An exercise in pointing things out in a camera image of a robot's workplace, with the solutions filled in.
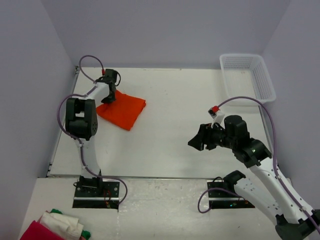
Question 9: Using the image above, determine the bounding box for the pink folded shirt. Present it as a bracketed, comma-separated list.
[20, 221, 63, 240]

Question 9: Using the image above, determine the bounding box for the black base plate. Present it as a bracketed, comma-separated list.
[207, 180, 255, 209]
[72, 178, 120, 210]

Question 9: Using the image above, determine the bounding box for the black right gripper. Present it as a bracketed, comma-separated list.
[188, 121, 237, 151]

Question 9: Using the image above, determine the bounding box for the orange t shirt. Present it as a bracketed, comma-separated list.
[96, 90, 147, 131]

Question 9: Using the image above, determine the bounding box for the white plastic basket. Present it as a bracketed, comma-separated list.
[219, 53, 276, 104]

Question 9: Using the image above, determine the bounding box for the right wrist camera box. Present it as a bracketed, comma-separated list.
[208, 105, 225, 125]

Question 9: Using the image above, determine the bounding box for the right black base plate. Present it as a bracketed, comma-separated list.
[207, 180, 255, 209]

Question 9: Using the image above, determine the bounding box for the green folded shirt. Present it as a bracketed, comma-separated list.
[50, 208, 91, 240]

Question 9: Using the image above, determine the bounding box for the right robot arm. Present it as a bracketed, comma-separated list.
[187, 115, 320, 240]

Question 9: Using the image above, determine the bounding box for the white folded shirt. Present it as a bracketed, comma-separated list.
[40, 212, 84, 240]

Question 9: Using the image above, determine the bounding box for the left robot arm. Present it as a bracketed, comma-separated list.
[65, 69, 121, 197]

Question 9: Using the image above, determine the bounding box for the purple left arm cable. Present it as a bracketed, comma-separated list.
[57, 54, 130, 206]

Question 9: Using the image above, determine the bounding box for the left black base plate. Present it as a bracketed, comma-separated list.
[72, 178, 120, 210]

